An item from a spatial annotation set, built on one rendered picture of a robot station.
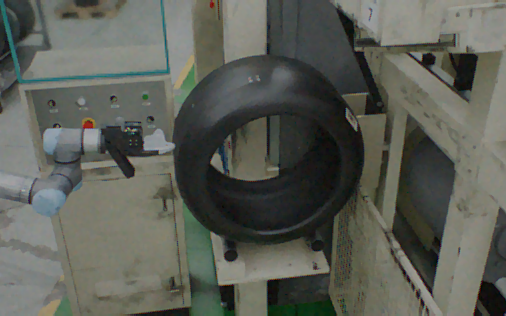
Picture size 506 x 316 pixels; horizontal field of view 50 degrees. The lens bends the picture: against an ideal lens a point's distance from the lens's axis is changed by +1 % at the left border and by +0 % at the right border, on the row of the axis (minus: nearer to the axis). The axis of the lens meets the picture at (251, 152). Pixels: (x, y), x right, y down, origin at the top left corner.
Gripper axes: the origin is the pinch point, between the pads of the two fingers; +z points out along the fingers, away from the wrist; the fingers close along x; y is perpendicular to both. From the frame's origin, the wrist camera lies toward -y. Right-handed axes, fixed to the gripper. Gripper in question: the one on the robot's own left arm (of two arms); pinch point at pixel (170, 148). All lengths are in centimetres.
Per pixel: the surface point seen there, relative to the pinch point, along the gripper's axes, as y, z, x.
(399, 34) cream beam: 47, 47, -37
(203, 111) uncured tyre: 15.5, 8.4, -7.5
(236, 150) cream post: -14.2, 24.1, 25.2
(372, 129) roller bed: -2, 71, 18
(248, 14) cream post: 34.6, 24.3, 25.1
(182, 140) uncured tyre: 6.2, 2.9, -7.0
